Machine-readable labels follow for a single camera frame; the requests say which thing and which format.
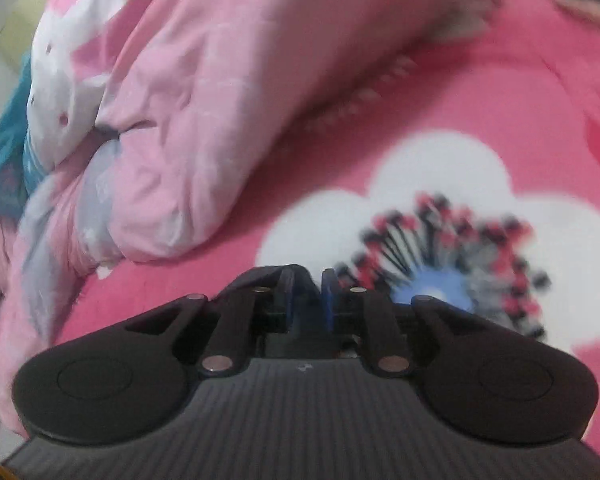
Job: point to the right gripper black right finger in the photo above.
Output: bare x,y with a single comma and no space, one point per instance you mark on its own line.
353,309

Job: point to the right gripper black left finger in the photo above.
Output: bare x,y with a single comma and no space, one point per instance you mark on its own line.
286,299

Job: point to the pink floral bed sheet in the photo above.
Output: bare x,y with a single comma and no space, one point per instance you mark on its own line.
506,124

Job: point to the light pink quilt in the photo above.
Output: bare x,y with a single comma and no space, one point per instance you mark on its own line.
149,117

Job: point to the teal patterned cloth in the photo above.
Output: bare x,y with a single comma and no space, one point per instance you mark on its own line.
20,170

